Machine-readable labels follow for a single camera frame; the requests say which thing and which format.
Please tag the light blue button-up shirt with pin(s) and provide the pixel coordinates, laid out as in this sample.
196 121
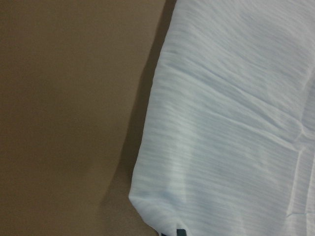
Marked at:
228 146

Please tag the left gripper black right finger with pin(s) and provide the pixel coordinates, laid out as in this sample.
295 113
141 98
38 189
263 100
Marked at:
181 232

